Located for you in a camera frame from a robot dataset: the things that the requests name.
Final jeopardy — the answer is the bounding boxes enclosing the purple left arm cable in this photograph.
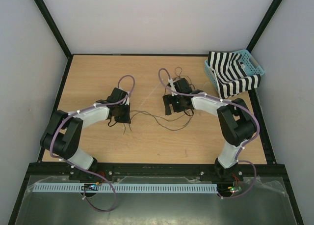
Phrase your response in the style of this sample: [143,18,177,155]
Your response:
[50,75,136,212]

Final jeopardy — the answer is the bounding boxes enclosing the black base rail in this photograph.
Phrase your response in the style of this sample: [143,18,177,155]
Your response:
[68,163,245,183]

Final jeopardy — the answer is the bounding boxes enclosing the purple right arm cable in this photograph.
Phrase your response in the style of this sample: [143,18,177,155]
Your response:
[158,68,261,200]

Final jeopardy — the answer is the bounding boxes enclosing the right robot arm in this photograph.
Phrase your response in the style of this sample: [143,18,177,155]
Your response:
[162,78,258,180]

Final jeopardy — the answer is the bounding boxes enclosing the black cage frame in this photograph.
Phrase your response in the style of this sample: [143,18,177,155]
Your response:
[0,0,314,225]

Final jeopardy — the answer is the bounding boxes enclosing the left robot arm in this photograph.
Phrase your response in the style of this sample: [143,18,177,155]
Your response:
[40,87,131,180]

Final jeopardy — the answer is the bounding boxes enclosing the black wire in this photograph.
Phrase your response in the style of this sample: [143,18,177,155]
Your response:
[122,108,194,135]

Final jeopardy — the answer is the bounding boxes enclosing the grey wire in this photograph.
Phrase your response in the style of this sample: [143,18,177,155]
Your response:
[171,67,194,88]

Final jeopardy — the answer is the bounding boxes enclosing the black white striped cloth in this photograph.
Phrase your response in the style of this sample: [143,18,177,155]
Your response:
[208,52,261,99]

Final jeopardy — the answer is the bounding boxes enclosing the light blue slotted cable duct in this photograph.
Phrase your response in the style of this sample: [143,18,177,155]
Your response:
[31,183,217,194]

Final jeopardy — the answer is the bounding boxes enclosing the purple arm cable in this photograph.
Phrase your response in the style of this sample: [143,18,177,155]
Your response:
[158,68,261,200]
[50,75,136,212]

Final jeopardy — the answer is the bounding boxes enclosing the light blue perforated basket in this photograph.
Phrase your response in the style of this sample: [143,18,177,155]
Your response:
[204,49,265,92]

